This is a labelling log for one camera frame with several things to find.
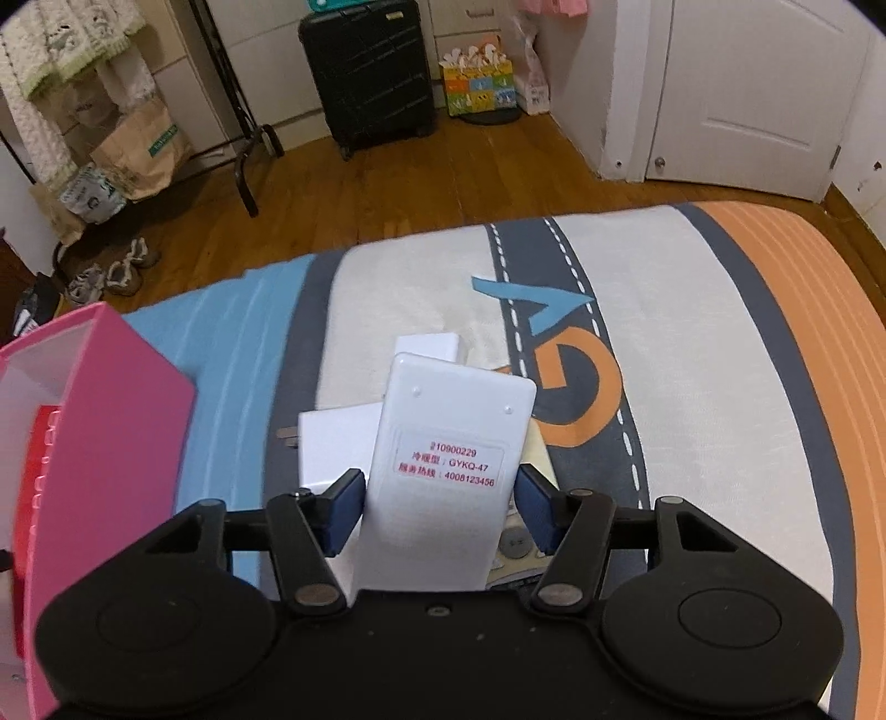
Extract pink storage box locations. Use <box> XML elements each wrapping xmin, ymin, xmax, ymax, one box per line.
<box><xmin>2</xmin><ymin>303</ymin><xmax>195</xmax><ymax>718</ymax></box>

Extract white remote back side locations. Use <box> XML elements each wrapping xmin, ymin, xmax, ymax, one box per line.
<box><xmin>353</xmin><ymin>352</ymin><xmax>536</xmax><ymax>593</ymax></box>

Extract black hard-shell suitcase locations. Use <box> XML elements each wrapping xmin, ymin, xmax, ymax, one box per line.
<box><xmin>299</xmin><ymin>2</ymin><xmax>435</xmax><ymax>159</ymax></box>

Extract colourful cartoon carton box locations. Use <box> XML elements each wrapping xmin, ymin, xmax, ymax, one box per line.
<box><xmin>439</xmin><ymin>40</ymin><xmax>518</xmax><ymax>117</ymax></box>

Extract white charger block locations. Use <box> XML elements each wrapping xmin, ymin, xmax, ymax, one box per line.
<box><xmin>275</xmin><ymin>402</ymin><xmax>383</xmax><ymax>495</ymax></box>

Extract white room door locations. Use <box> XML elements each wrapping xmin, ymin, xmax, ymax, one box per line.
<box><xmin>647</xmin><ymin>0</ymin><xmax>871</xmax><ymax>201</ymax></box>

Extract white green plastic bag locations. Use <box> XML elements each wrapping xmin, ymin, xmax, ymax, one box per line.
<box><xmin>59</xmin><ymin>163</ymin><xmax>128</xmax><ymax>225</ymax></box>

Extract striped blue white bedsheet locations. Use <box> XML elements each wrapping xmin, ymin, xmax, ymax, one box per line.
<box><xmin>128</xmin><ymin>201</ymin><xmax>884</xmax><ymax>718</ymax></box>

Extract brown paper bag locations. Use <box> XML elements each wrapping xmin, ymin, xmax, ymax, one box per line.
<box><xmin>90</xmin><ymin>97</ymin><xmax>192</xmax><ymax>201</ymax></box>

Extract pink paper gift bag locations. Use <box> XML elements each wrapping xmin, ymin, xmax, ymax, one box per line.
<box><xmin>521</xmin><ymin>0</ymin><xmax>589</xmax><ymax>18</ymax></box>

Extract black metal clothes rack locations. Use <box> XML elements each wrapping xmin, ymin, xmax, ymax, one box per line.
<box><xmin>188</xmin><ymin>0</ymin><xmax>284</xmax><ymax>218</ymax></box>

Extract white sandal pair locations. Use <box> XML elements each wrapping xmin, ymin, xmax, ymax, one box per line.
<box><xmin>65</xmin><ymin>237</ymin><xmax>161</xmax><ymax>307</ymax></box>

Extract white box upper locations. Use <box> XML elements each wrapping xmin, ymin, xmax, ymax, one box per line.
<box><xmin>394</xmin><ymin>332</ymin><xmax>467</xmax><ymax>364</ymax></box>

